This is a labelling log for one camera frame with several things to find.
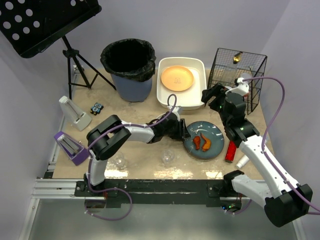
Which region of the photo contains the blue ceramic plate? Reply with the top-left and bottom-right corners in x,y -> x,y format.
183,121 -> 225,161

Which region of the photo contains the yellow plastic plate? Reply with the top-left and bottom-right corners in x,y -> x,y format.
160,65 -> 194,92

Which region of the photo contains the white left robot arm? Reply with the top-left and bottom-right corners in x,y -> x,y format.
86,112 -> 191,186

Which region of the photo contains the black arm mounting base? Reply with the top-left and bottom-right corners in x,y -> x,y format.
74,179 -> 246,212

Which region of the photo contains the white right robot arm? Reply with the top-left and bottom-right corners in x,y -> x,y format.
201,84 -> 313,227

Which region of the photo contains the left orange chicken piece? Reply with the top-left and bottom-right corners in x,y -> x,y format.
192,135 -> 201,150

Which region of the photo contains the orange chicken piece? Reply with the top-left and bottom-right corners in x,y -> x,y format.
192,135 -> 201,150
200,133 -> 212,152

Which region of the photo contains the right orange chicken piece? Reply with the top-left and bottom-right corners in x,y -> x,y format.
200,133 -> 212,152

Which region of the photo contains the white plastic tub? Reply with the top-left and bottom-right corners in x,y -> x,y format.
156,57 -> 207,110

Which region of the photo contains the right clear wine glass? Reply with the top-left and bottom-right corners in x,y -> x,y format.
161,149 -> 175,166

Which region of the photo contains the clear wine glass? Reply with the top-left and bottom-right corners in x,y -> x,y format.
112,151 -> 126,170
161,149 -> 175,166

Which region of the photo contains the red glitter tube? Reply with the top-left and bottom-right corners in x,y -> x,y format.
224,141 -> 237,163

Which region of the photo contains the white plastic tube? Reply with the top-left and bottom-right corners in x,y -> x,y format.
235,155 -> 250,170

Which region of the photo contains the blue trash bin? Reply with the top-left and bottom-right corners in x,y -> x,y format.
111,74 -> 153,103

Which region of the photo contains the left clear wine glass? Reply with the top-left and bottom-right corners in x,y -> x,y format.
112,151 -> 126,170

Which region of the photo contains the blue owl number magnet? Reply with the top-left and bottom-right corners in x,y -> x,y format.
90,102 -> 104,116

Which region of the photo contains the black trash bag liner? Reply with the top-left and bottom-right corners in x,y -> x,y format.
100,38 -> 156,82

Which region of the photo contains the white metronome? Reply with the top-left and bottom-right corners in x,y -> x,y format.
59,96 -> 92,131

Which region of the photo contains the purple metronome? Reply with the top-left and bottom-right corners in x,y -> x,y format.
54,131 -> 89,166

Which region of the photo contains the black music stand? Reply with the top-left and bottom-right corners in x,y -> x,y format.
0,0 -> 102,96

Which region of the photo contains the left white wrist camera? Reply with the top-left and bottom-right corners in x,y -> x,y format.
167,105 -> 182,120

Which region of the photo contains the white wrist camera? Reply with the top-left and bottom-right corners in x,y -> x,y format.
167,105 -> 182,120
225,77 -> 250,97

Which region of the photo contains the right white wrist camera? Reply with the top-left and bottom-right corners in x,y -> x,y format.
225,77 -> 250,97

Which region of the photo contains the black wire basket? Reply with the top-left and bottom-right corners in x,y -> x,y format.
207,47 -> 268,115

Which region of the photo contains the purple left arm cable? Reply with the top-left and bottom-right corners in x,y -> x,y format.
83,93 -> 177,220

